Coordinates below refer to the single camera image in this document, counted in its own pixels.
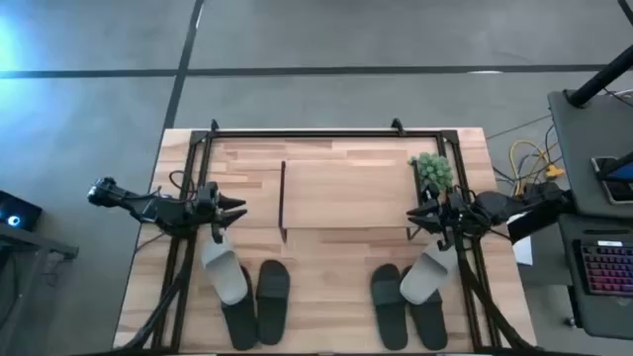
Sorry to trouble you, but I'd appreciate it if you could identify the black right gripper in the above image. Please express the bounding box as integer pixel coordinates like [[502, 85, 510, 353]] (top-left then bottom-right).
[[406, 191, 475, 251]]

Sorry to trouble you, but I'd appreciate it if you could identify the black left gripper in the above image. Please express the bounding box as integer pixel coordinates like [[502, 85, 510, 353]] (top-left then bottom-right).
[[195, 181, 248, 244]]

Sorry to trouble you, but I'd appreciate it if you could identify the grey rubber slide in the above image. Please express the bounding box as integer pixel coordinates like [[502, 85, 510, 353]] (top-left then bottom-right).
[[399, 241, 459, 306], [200, 236, 249, 307]]

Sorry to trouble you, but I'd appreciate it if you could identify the black rubber slide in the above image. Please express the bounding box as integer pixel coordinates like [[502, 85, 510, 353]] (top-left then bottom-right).
[[255, 259, 292, 346], [370, 263, 409, 351], [221, 266, 259, 351], [401, 266, 449, 351]]

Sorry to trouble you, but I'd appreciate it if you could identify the wooden shelf with black legs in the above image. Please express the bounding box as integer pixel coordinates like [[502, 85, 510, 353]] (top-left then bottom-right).
[[276, 158, 425, 243]]

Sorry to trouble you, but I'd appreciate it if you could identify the small green artificial plant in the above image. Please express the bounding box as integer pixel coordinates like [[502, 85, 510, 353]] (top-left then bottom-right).
[[407, 151, 455, 195]]

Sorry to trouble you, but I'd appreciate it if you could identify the white paper sheet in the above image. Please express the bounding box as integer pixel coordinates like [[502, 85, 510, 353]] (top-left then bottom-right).
[[507, 212, 534, 267]]

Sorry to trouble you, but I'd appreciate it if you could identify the black diagonal bar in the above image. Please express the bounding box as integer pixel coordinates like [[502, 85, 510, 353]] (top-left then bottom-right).
[[506, 150, 633, 244]]

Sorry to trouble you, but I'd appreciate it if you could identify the grey desk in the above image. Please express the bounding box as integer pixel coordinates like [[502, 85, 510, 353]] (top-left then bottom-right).
[[547, 88, 633, 219], [557, 213, 633, 342]]

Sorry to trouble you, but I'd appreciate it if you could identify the backlit computer keyboard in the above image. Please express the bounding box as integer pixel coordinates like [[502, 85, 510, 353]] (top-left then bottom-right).
[[573, 239, 633, 298]]

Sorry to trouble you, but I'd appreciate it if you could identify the black smartphone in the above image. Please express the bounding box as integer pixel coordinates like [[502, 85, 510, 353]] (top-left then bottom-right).
[[590, 155, 633, 206]]

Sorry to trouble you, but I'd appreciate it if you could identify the dark side table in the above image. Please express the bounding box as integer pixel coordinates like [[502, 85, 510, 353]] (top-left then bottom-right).
[[0, 222, 80, 355]]

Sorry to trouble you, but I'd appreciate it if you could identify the black box with blue light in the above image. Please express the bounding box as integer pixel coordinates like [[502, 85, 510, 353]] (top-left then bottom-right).
[[0, 190, 44, 232]]

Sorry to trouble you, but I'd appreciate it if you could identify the black round pole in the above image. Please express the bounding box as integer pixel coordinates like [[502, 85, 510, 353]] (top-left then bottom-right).
[[565, 46, 633, 109]]

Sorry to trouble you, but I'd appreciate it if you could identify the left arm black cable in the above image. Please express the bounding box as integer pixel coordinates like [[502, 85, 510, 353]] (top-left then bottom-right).
[[167, 170, 200, 198]]

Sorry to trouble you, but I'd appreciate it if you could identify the yellow cable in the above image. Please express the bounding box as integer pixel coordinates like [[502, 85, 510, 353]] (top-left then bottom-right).
[[508, 139, 566, 197]]

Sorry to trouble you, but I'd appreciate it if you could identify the black metal table frame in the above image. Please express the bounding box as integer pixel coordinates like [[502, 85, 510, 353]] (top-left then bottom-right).
[[116, 117, 543, 355]]

